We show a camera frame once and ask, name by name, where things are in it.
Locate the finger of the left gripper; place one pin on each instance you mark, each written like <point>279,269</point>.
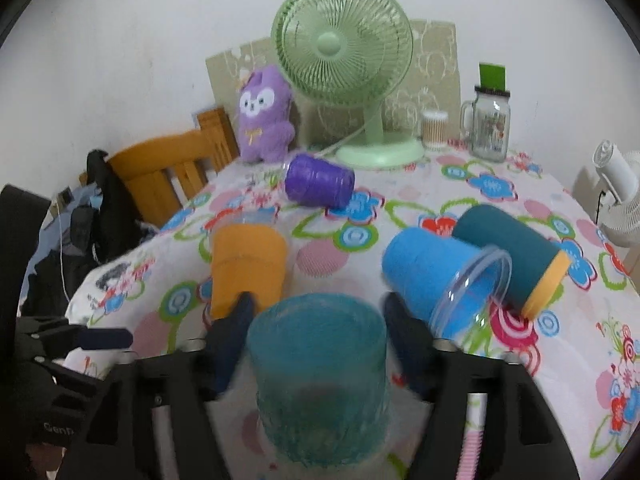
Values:
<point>54,338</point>

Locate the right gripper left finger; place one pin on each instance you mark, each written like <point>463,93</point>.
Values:
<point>117,439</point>

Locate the teal scribbled clear cup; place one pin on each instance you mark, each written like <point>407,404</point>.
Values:
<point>320,367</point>

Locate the wooden chair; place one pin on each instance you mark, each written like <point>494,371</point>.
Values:
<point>158,172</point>

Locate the white small fan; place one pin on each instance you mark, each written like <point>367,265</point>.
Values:
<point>617,213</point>

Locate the blue plastic cup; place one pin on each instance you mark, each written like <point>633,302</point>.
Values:
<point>445,282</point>

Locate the green desk fan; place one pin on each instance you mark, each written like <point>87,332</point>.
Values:
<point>348,53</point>

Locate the cotton swab container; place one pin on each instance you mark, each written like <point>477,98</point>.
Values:
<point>434,125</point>

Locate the orange plastic cup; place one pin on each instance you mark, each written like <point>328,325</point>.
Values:
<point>247,257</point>

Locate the green cup on jar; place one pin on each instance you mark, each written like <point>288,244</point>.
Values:
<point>492,77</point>

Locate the floral tablecloth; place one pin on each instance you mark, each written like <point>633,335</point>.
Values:
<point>583,350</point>

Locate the purple plush toy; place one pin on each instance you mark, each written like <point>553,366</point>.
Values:
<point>265,131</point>

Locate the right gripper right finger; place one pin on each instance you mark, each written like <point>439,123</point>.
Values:
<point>521,438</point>

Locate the beige patterned board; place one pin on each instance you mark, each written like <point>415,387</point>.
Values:
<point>432,83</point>

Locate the purple plastic cup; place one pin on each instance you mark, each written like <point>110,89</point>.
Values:
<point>313,182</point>

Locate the glass mason jar mug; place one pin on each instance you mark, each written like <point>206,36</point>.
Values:
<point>485,124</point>

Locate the dark teal cup yellow rim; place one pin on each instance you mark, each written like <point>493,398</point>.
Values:
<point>537,264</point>

